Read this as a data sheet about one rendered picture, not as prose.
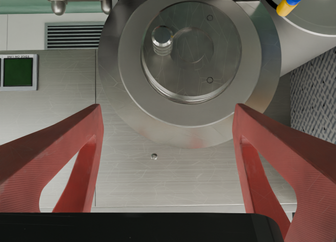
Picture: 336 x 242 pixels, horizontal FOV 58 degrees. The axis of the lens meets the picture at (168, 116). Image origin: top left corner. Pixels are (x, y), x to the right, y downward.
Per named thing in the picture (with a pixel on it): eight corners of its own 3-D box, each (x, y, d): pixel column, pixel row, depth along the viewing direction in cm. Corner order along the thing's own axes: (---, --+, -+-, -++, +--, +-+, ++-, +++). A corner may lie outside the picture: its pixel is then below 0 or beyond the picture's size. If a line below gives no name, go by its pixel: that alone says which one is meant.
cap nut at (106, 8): (115, -13, 57) (115, 10, 56) (119, -4, 60) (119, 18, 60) (96, -13, 57) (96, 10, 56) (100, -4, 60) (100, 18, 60)
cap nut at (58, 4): (65, -13, 57) (64, 11, 56) (71, -3, 60) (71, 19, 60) (45, -12, 57) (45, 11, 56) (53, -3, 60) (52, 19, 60)
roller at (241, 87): (268, -7, 24) (255, 135, 24) (217, 68, 50) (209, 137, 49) (126, -22, 25) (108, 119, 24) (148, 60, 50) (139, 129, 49)
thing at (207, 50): (243, 99, 22) (139, 98, 22) (236, 103, 24) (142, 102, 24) (242, -1, 23) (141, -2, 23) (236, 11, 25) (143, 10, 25)
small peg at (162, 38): (173, 46, 19) (151, 45, 19) (172, 57, 22) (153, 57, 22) (173, 24, 20) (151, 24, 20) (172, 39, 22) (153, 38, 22)
